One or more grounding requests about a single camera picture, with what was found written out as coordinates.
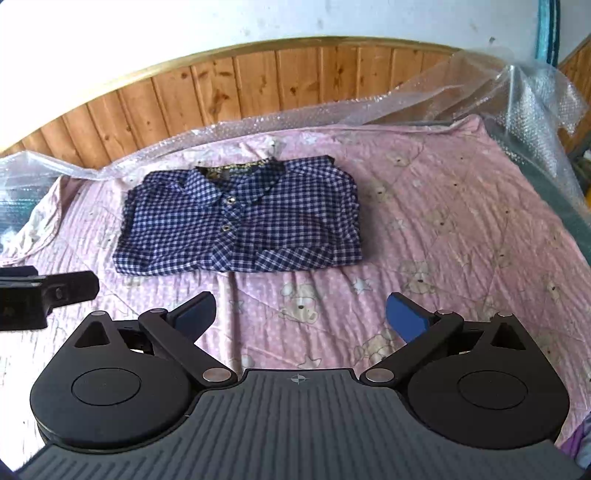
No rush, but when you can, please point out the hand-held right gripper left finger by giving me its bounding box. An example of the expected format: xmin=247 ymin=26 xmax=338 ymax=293
xmin=74 ymin=292 xmax=234 ymax=384

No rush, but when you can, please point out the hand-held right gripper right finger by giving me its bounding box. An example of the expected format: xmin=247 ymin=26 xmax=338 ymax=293
xmin=359 ymin=292 xmax=527 ymax=385

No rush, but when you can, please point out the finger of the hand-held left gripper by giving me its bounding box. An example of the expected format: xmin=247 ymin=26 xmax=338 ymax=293
xmin=39 ymin=271 xmax=100 ymax=311

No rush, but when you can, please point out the blue checked shirt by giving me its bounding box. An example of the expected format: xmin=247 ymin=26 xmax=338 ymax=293
xmin=113 ymin=157 xmax=363 ymax=277

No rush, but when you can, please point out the pink printed blanket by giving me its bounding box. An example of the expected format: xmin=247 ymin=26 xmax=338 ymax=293
xmin=0 ymin=115 xmax=591 ymax=462

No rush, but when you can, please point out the clear bubble wrap sheet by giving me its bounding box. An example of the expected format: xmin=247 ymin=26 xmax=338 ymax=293
xmin=0 ymin=51 xmax=591 ymax=222

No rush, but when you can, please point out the wooden panel board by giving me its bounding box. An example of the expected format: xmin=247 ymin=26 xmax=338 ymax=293
xmin=0 ymin=37 xmax=591 ymax=181

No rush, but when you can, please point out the teal pole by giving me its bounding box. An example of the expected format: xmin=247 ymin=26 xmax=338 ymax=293
xmin=536 ymin=0 xmax=561 ymax=63

